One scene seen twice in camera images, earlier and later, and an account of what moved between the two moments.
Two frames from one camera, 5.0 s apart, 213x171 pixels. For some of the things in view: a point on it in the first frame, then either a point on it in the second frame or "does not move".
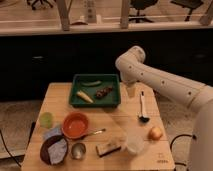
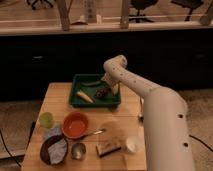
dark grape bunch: (104, 91) does not move
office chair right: (189, 4) does not move
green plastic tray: (111, 99) does not move
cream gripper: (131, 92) → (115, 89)
